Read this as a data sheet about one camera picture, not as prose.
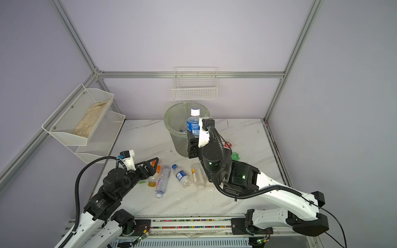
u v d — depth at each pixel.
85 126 0.76
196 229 0.75
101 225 0.49
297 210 0.39
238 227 0.73
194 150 0.47
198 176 0.88
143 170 0.62
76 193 0.50
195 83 0.95
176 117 0.95
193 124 0.50
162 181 0.84
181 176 0.85
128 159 0.63
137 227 0.73
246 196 0.37
